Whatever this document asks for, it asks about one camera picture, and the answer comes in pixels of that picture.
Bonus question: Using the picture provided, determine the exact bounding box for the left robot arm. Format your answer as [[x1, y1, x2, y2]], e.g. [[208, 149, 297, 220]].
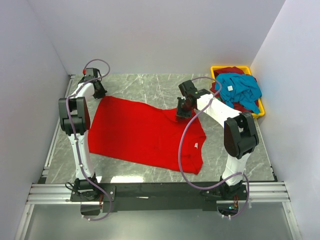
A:
[[58, 68, 107, 201]]

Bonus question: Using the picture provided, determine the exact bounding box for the black base beam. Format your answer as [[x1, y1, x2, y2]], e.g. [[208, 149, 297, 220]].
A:
[[70, 182, 248, 213]]

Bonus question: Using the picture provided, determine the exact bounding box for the bright red t shirt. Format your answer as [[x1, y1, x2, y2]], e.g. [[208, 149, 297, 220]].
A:
[[88, 96, 206, 175]]

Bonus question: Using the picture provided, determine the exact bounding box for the blue t shirt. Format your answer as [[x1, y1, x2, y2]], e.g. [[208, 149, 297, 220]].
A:
[[216, 72, 262, 115]]

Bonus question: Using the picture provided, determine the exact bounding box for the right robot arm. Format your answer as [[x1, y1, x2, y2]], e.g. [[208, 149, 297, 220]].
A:
[[176, 79, 259, 200]]

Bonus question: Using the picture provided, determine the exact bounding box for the dark red shirt in bin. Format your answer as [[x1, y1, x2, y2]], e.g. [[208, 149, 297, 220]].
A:
[[210, 66, 259, 114]]

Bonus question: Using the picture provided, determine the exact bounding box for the aluminium side rail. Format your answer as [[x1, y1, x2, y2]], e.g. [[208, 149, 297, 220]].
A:
[[37, 73, 76, 185]]

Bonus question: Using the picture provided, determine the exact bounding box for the yellow plastic bin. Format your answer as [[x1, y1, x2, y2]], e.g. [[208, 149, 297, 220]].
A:
[[210, 65, 266, 119]]

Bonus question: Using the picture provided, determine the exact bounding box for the aluminium front rail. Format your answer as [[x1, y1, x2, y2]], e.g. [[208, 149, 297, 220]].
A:
[[26, 182, 291, 205]]

